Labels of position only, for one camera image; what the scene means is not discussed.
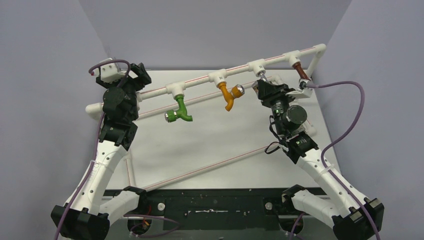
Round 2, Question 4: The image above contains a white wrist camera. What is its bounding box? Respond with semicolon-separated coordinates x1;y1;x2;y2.
88;58;130;84
286;78;313;99

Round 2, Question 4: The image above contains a chrome metal faucet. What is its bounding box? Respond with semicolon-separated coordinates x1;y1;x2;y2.
258;71;268;82

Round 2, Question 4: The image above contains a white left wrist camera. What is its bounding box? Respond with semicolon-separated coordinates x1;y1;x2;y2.
88;58;130;84

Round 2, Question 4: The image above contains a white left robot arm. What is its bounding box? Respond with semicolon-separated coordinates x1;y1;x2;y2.
50;59;152;240

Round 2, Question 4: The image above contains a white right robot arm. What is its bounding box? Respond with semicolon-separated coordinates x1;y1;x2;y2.
252;79;385;240

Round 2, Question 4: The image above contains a green plastic faucet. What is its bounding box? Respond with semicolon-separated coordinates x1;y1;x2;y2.
164;94;193;123

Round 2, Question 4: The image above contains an orange plastic faucet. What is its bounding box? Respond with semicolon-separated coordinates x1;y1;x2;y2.
217;81;245;112

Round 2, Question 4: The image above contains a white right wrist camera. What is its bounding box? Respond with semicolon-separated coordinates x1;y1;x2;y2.
286;78;313;99

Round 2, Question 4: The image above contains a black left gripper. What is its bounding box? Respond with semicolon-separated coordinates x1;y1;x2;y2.
101;65;152;122

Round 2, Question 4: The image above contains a white pvc pipe frame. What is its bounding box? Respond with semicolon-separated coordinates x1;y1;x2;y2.
106;63;315;191

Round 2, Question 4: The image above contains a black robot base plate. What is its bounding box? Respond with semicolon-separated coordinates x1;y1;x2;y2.
130;188;300;231

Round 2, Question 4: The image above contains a brown plastic faucet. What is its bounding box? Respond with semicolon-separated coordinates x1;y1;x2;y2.
292;61;310;80

